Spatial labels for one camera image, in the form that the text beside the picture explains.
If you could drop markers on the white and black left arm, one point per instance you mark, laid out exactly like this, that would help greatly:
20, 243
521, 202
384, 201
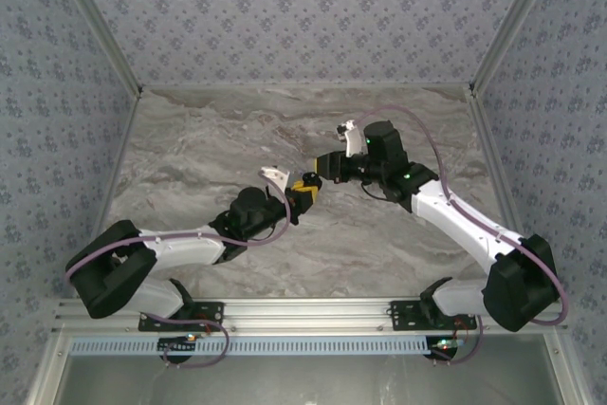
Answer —
185, 248

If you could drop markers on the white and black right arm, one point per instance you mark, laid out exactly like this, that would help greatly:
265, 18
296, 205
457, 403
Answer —
455, 220

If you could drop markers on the small control board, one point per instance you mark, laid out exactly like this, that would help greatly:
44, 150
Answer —
443, 347
175, 344

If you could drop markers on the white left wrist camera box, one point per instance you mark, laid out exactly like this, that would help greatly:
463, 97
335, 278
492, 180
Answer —
276, 176

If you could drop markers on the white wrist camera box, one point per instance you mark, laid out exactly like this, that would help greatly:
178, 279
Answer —
276, 176
352, 139

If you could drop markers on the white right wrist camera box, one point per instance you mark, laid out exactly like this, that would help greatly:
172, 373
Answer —
352, 139

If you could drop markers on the aluminium frame side rail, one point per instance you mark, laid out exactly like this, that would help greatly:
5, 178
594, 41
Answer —
493, 158
121, 153

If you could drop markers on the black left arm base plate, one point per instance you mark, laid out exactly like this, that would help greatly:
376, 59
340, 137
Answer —
213, 315

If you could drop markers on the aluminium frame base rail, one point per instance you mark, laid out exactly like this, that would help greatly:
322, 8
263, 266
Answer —
308, 315

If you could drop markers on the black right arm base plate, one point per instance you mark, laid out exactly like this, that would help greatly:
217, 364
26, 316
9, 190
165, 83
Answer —
403, 317

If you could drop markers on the aluminium frame post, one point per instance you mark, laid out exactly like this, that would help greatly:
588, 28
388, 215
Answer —
102, 28
514, 21

